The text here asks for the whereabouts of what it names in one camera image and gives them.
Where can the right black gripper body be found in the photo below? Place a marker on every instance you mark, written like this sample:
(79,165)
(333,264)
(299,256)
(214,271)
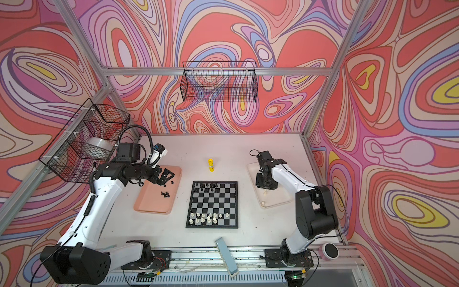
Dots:
(266,182)

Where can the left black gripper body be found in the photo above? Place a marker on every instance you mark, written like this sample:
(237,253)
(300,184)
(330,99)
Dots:
(151,174)

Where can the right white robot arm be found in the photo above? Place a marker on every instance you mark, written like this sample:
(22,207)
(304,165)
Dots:
(315,213)

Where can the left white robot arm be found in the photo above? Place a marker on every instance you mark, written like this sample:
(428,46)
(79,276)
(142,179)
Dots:
(75,259)

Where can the pink plastic tray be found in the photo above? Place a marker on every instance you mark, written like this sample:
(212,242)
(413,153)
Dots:
(159,199)

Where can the black and silver chessboard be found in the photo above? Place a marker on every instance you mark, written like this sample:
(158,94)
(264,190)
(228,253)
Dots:
(213,205)

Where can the grey stapler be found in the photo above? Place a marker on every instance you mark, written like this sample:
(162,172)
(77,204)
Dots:
(227,257)

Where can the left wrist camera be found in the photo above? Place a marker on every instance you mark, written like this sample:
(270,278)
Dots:
(158,152)

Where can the left black wire basket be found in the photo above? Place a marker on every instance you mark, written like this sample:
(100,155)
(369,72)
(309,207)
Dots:
(87,140)

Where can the black wire basket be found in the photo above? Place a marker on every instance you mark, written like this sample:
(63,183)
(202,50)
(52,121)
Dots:
(87,140)
(219,81)

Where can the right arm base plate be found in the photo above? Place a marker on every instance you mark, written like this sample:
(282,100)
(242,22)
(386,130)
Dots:
(280,258)

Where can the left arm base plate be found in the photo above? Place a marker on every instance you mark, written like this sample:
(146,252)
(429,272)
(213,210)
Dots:
(158,260)

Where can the back black wire basket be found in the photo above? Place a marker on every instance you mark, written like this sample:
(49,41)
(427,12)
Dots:
(219,81)

